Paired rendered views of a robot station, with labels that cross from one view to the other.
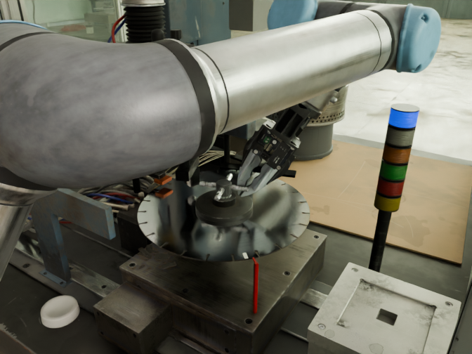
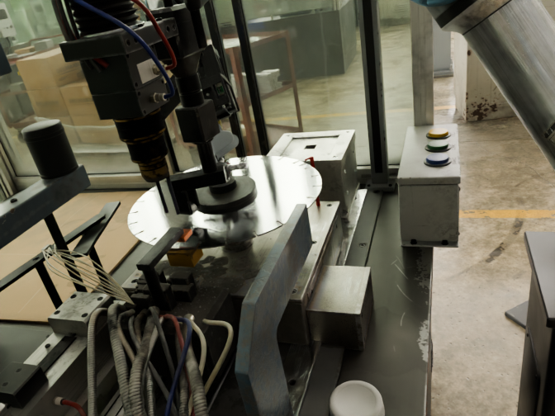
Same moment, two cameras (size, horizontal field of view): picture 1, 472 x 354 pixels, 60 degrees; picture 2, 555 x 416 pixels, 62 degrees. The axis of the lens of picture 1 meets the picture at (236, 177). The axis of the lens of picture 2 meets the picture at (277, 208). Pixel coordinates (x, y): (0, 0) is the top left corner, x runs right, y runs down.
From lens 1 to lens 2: 1.05 m
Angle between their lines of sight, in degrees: 86
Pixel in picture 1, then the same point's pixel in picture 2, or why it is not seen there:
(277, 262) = not seen: hidden behind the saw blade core
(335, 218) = (113, 249)
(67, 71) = not seen: outside the picture
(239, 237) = (277, 173)
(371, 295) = (292, 153)
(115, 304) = (346, 299)
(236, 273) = not seen: hidden behind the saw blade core
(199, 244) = (298, 184)
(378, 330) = (324, 146)
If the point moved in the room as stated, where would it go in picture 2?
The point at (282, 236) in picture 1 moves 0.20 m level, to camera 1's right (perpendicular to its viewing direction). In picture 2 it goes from (266, 160) to (245, 133)
